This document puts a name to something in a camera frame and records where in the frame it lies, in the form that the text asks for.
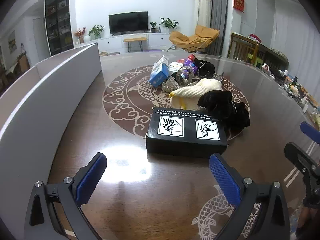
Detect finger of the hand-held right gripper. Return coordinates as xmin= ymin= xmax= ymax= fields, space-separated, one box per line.
xmin=301 ymin=121 xmax=320 ymax=146
xmin=284 ymin=142 xmax=320 ymax=178

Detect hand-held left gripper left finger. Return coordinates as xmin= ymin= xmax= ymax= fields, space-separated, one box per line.
xmin=24 ymin=152 xmax=107 ymax=240

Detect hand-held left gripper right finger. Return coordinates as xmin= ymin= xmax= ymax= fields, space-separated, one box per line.
xmin=209 ymin=153 xmax=293 ymax=240

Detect black cardboard box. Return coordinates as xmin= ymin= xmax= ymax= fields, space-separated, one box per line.
xmin=146 ymin=107 xmax=228 ymax=158

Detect grey storage box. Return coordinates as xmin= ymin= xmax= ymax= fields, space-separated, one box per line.
xmin=0 ymin=42 xmax=102 ymax=230

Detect cream knit hat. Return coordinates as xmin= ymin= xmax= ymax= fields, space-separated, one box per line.
xmin=169 ymin=78 xmax=223 ymax=110

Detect brown fish-patterned wooden desktop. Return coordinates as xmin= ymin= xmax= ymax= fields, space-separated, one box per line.
xmin=46 ymin=51 xmax=320 ymax=240

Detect black fluffy scrunchie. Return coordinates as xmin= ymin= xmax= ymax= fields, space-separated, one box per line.
xmin=197 ymin=90 xmax=235 ymax=121
xmin=224 ymin=102 xmax=251 ymax=133

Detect cluttered wooden sideboard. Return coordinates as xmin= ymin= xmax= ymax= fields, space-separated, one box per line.
xmin=250 ymin=34 xmax=320 ymax=130

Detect rhinestone bow hair clip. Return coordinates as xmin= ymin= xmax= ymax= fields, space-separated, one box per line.
xmin=162 ymin=77 xmax=181 ymax=92

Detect clear plastic hair claw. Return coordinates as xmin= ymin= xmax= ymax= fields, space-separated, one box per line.
xmin=175 ymin=66 xmax=195 ymax=84

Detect black scrunchie with beads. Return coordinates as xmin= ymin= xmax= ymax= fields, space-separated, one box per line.
xmin=194 ymin=58 xmax=215 ymax=79

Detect blue and white medicine box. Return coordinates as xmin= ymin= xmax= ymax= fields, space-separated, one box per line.
xmin=149 ymin=55 xmax=170 ymax=87

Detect white television cabinet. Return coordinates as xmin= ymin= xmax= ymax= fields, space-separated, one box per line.
xmin=75 ymin=32 xmax=175 ymax=53

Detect orange lounge chair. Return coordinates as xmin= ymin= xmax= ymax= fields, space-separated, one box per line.
xmin=169 ymin=25 xmax=220 ymax=53

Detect wooden bench with metal legs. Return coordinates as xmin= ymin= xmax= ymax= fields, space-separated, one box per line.
xmin=123 ymin=37 xmax=148 ymax=53

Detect bushy green potted plant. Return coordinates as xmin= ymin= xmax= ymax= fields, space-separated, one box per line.
xmin=88 ymin=25 xmax=105 ymax=39

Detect grey curtain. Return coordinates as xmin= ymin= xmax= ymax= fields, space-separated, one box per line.
xmin=205 ymin=0 xmax=228 ymax=55

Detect framed landscape picture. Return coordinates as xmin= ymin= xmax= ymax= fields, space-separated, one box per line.
xmin=7 ymin=31 xmax=17 ymax=53

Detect black flat television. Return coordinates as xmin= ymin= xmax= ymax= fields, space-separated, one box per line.
xmin=109 ymin=11 xmax=148 ymax=35

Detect dark glass display cabinet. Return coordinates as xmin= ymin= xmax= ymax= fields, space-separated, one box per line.
xmin=44 ymin=0 xmax=75 ymax=57

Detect white standing air conditioner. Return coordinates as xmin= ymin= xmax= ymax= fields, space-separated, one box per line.
xmin=194 ymin=0 xmax=213 ymax=30

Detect broad-leaf potted plant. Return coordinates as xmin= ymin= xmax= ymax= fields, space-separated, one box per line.
xmin=159 ymin=17 xmax=179 ymax=33

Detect black frame eyeglasses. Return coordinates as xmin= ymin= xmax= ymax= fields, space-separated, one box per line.
xmin=190 ymin=72 xmax=225 ymax=83

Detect red wall hanging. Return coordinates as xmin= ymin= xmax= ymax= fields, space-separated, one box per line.
xmin=233 ymin=0 xmax=245 ymax=13

